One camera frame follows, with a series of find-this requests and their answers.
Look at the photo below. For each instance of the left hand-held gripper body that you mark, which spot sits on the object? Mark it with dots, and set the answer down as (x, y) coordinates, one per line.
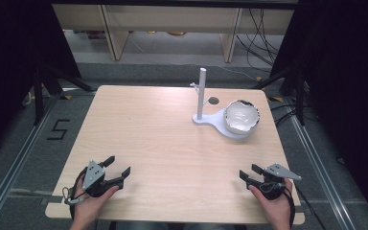
(93, 175)

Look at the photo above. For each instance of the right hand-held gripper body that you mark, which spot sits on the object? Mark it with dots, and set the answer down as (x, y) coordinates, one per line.
(273, 183)

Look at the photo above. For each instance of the person's right hand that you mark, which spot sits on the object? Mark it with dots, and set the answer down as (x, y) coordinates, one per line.
(273, 207)

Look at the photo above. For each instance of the person's left hand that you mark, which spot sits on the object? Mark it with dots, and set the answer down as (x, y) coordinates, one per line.
(91, 204)

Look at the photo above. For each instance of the white bowl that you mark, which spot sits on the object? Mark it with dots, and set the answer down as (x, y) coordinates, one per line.
(241, 116)

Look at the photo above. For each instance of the dark round table grommet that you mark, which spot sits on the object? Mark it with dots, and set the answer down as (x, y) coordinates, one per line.
(213, 100)

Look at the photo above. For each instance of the black metal stand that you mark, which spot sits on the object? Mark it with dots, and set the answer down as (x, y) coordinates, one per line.
(40, 96)
(298, 96)

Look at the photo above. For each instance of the white pole stand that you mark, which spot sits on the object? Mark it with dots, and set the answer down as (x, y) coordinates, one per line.
(201, 96)

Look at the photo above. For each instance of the black curtain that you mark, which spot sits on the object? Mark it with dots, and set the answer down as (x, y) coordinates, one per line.
(9, 64)
(348, 80)

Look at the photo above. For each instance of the beige wooden furniture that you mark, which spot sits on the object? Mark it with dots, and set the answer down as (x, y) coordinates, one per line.
(172, 17)

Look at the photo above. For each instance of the aluminium floor rail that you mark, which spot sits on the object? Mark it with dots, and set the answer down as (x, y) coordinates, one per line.
(319, 172)
(16, 166)

